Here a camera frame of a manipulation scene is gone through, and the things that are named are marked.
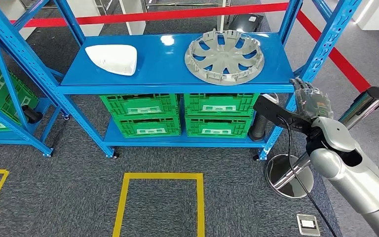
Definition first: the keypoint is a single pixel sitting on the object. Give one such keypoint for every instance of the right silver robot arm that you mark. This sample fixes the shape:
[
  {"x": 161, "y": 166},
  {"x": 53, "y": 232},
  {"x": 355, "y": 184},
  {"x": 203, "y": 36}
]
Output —
[{"x": 349, "y": 176}]

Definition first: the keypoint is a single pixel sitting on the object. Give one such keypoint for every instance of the red barrier belt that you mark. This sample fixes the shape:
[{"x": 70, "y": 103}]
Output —
[
  {"x": 340, "y": 60},
  {"x": 176, "y": 13}
]

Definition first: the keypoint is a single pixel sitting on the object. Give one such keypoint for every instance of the white plastic mirror cover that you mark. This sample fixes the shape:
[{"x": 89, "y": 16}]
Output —
[{"x": 114, "y": 59}]

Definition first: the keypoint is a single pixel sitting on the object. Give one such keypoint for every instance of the metal floor socket plate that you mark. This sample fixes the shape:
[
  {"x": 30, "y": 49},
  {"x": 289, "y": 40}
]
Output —
[{"x": 308, "y": 224}]

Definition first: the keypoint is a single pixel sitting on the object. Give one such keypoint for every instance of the black box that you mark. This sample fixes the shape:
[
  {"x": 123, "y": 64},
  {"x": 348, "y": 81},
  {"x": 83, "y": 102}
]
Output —
[{"x": 246, "y": 23}]

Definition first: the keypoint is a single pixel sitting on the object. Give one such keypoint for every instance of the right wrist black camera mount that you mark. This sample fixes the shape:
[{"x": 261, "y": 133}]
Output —
[{"x": 274, "y": 111}]

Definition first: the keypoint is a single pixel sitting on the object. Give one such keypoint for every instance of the blue metal shelf rack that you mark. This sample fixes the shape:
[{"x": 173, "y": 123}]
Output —
[
  {"x": 176, "y": 62},
  {"x": 0, "y": 137}
]

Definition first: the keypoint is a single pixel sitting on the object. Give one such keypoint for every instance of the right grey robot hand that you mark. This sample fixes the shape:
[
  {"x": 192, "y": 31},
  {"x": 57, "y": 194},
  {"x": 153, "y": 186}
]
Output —
[{"x": 313, "y": 103}]

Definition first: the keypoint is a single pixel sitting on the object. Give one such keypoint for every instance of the grey plastic wheel hubcap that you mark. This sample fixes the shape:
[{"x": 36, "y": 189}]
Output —
[{"x": 223, "y": 60}]

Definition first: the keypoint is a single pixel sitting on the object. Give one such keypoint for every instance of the chrome stanchion post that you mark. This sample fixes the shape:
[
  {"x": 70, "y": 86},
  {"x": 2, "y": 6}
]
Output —
[{"x": 284, "y": 170}]

